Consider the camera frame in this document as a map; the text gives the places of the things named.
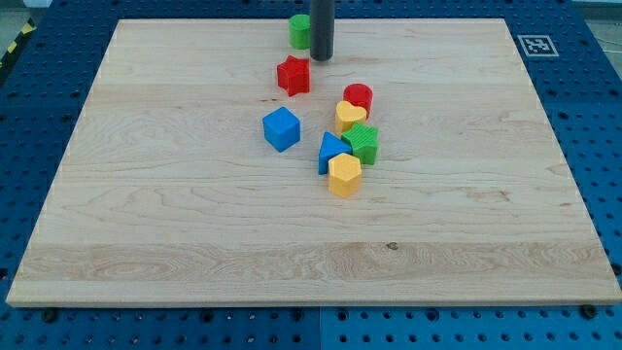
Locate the light wooden board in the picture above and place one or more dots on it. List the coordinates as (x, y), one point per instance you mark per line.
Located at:
(169, 195)

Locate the blue wooden cube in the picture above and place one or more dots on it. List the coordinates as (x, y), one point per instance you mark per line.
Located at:
(281, 129)

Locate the red wooden cylinder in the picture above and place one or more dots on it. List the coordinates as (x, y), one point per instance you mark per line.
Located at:
(359, 95)

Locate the white fiducial marker tag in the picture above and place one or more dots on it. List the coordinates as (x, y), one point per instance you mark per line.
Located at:
(537, 45)

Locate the yellow black hazard tape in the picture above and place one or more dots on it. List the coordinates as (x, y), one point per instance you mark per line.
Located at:
(17, 46)

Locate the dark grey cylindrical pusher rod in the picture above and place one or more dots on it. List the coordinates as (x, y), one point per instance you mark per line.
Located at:
(322, 15)

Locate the green wooden cylinder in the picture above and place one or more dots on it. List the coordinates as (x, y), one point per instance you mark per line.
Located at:
(299, 31)

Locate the red wooden star block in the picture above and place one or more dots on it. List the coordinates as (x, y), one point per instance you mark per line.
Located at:
(293, 75)

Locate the yellow wooden hexagon block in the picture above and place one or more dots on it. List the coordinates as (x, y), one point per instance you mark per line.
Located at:
(344, 175)

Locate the blue wooden triangle block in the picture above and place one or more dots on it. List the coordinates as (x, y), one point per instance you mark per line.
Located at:
(331, 146)

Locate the green wooden star block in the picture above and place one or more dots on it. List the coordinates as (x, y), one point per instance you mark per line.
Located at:
(363, 141)

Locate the yellow wooden heart block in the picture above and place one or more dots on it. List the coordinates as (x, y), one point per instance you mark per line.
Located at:
(346, 114)

